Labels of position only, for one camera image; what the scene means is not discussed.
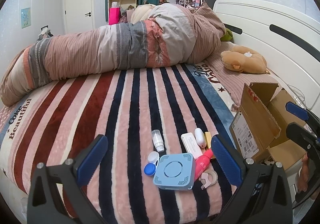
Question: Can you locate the white tape dispenser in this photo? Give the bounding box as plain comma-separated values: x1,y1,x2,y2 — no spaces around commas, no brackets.
199,170,218,190

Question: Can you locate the pink bottle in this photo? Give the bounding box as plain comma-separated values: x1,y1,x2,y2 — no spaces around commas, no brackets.
194,149,213,181

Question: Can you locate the gold rectangular bar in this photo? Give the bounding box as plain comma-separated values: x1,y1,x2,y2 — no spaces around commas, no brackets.
204,131,212,149

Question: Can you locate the white earbuds case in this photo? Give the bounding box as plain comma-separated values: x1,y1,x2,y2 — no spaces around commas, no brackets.
194,128,207,148

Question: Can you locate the white rectangular case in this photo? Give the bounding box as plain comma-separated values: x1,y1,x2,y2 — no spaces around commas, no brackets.
181,132,203,160

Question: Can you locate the light blue square device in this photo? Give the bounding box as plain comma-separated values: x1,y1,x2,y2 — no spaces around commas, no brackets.
153,153,196,190

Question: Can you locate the blue white contact lens case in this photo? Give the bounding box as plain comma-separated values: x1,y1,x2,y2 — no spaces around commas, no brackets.
144,151,159,176

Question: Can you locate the small white pump bottle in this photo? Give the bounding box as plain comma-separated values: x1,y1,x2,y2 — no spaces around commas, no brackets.
151,129,164,152

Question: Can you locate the person's right hand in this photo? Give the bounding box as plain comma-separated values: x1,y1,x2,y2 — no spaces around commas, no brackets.
297,154,309,192

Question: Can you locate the open cardboard box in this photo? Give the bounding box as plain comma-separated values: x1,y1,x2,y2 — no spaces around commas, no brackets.
229,83,306,170

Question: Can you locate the white bed headboard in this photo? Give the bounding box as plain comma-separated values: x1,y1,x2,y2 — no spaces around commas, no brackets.
213,0,319,115

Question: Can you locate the striped plush blanket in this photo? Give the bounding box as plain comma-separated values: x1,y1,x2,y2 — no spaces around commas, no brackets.
1,64,234,223

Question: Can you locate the mauve ribbed bed sheet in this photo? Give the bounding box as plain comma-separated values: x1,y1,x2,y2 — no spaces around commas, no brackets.
203,42,282,112

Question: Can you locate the brown plush toy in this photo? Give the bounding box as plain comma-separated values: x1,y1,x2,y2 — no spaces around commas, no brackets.
220,45,267,74

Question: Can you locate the green plush toy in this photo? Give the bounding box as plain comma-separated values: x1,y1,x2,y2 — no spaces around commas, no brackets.
220,28,233,42

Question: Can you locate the rolled striped duvet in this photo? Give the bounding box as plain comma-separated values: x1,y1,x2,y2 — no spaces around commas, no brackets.
1,3,226,107

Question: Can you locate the pink bag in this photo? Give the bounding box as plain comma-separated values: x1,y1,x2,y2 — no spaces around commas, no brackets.
108,8,121,25

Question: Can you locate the white door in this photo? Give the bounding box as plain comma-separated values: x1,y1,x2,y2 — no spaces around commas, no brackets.
65,0,94,34

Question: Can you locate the yellow desk shelf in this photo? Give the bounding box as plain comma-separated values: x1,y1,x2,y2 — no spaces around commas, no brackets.
107,0,137,11

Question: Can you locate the blue wall picture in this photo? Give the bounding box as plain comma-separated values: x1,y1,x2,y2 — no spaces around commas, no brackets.
21,8,31,29

